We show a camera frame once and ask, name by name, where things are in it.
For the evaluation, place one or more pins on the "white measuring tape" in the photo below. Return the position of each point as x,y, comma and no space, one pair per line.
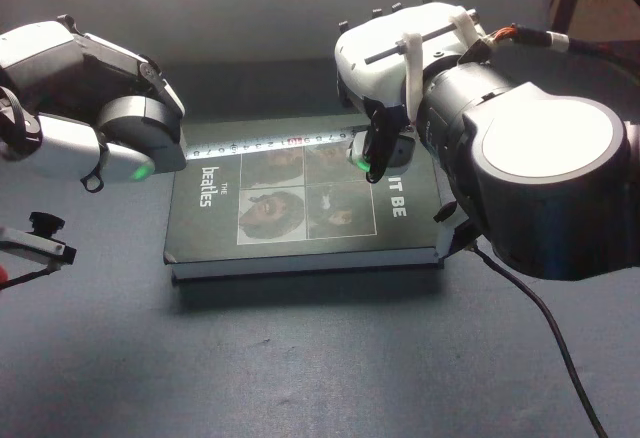
135,118

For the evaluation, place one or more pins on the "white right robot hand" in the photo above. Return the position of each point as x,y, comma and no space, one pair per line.
380,43

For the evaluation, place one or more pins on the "black Let It Be book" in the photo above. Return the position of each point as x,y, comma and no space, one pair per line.
210,230

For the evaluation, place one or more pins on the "blue grey table cloth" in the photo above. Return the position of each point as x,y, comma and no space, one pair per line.
300,358

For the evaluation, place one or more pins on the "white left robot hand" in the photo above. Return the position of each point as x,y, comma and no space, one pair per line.
50,143

